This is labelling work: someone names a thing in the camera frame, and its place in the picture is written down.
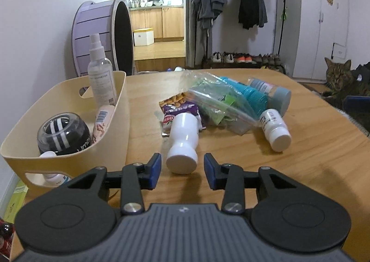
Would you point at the purple cat wheel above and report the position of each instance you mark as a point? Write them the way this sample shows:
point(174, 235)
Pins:
point(92, 28)

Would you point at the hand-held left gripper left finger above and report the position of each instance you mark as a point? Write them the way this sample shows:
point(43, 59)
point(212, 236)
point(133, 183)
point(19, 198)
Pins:
point(156, 167)

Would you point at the small white blue-label bottle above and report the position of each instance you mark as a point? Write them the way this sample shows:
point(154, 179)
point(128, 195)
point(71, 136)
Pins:
point(55, 179)

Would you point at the dishes on kitchen counter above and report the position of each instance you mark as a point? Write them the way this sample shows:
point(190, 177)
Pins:
point(143, 3)

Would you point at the black clothes rack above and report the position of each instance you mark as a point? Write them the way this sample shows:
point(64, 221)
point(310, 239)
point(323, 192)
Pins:
point(281, 33)

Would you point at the wooden desk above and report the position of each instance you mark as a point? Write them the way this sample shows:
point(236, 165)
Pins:
point(303, 158)

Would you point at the clear spray bottle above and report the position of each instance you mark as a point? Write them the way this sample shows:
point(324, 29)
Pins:
point(99, 77)

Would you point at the wooden lower kitchen cabinets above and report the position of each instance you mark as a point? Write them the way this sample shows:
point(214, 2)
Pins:
point(156, 22)

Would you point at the purple snack packet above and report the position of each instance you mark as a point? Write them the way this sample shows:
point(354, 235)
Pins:
point(179, 106)

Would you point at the white slipper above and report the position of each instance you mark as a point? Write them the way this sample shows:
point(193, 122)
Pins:
point(179, 69)

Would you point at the clear zip bag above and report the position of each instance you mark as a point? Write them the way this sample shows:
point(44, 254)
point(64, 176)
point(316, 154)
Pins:
point(219, 100)

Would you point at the white box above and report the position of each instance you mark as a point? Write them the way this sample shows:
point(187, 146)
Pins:
point(143, 37)

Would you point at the grey cat bed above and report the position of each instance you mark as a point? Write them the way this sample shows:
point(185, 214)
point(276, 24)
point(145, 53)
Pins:
point(351, 118)

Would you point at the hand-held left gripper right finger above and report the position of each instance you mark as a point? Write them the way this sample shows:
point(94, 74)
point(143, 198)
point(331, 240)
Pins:
point(209, 170)

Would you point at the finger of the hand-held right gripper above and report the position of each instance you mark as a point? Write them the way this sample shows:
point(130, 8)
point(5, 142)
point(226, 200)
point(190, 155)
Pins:
point(357, 103)

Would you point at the grey-blue capped jar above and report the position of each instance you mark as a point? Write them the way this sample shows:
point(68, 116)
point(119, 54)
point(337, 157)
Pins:
point(277, 95)

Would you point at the grey curtain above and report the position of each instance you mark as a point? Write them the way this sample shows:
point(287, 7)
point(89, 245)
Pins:
point(190, 48)

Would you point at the brown floor mat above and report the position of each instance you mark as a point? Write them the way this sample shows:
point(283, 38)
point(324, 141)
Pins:
point(312, 88)

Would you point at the black shoe rack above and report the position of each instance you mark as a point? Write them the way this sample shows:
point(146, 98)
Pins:
point(240, 66)

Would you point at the black gyro ball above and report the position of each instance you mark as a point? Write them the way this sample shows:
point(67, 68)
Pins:
point(63, 134)

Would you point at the row of shoes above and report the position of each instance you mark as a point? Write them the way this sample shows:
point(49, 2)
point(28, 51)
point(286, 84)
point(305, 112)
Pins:
point(242, 58)

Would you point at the black cloth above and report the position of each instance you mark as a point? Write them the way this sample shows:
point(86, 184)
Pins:
point(361, 72)

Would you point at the green box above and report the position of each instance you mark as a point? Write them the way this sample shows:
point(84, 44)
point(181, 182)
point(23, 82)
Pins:
point(16, 201)

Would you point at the white pill bottle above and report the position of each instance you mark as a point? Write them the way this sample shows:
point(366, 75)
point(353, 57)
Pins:
point(274, 129)

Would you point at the white waisted plastic bottle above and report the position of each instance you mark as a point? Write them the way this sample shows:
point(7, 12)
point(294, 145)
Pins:
point(183, 134)

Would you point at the tabby cat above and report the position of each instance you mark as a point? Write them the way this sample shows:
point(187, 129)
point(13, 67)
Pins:
point(338, 77)

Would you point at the white wardrobe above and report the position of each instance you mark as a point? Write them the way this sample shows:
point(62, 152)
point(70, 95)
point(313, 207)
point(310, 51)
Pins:
point(318, 33)

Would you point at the green clip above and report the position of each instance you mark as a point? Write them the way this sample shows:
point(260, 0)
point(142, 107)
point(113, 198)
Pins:
point(285, 14)

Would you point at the dark red-label soda bottle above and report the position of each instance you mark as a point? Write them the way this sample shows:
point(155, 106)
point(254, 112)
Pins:
point(5, 236)

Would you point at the teal plastic bottle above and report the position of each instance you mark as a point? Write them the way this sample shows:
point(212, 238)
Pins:
point(254, 97)

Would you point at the cream plastic basket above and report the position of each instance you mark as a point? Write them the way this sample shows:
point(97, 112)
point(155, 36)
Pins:
point(86, 158)

